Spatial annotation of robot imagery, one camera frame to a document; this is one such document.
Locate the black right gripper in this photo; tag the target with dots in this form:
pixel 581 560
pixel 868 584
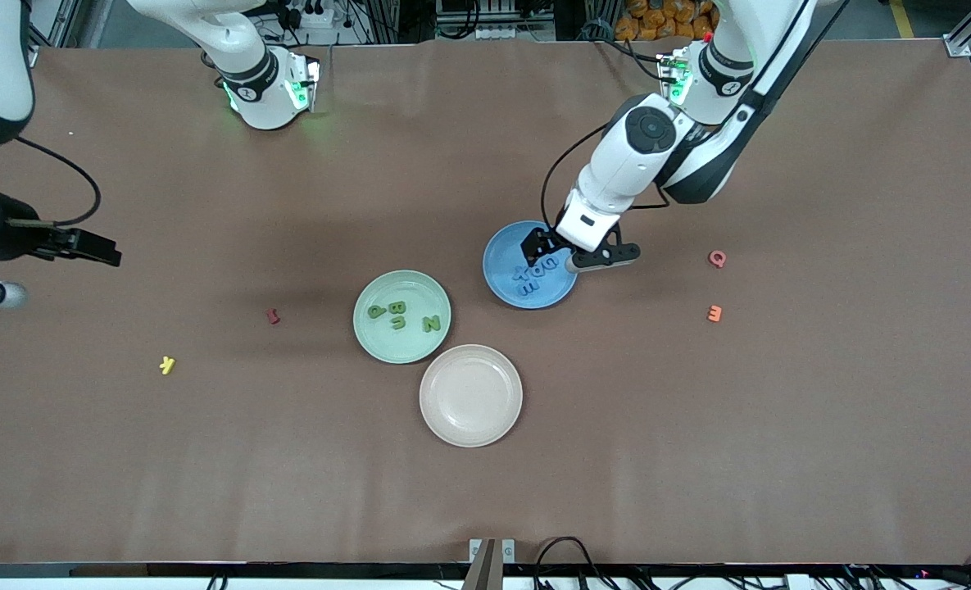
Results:
pixel 16 238

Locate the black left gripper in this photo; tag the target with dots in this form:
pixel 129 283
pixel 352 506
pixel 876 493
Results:
pixel 537 243

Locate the blue letter D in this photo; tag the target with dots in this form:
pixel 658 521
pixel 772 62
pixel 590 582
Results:
pixel 537 270

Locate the blue letter X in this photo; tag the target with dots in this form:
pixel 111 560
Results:
pixel 523 272

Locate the blue letter G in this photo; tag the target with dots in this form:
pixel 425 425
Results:
pixel 551 264

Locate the blue letter E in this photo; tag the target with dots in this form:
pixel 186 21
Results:
pixel 528 288

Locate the green letter N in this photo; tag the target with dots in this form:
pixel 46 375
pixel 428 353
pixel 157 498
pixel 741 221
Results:
pixel 431 324

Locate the green letter P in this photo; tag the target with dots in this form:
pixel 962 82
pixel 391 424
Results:
pixel 377 311

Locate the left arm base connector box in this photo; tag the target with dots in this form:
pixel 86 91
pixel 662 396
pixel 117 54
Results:
pixel 673 78

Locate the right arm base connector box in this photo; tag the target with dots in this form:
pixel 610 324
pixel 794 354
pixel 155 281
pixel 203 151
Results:
pixel 303 82

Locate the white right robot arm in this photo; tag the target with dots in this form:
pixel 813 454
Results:
pixel 260 90

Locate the blue plate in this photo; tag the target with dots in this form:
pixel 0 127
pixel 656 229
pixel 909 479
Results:
pixel 505 283

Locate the yellow letter K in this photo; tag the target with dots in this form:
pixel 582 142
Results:
pixel 167 365

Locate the beige plate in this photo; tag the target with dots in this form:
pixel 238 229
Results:
pixel 470 395

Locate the green plate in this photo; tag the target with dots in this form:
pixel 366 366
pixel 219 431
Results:
pixel 401 348

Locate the red letter Q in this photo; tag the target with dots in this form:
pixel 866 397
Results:
pixel 717 259

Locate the orange letter E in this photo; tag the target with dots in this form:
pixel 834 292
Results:
pixel 714 313

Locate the brown table cover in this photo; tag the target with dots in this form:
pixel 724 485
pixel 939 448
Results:
pixel 485 492

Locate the orange packets pile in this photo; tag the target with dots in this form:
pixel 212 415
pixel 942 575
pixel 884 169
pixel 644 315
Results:
pixel 657 20

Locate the white power strip with plugs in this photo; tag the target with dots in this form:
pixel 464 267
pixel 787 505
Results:
pixel 317 16

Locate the grey metal table bracket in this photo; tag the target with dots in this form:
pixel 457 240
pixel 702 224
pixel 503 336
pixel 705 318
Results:
pixel 492 565

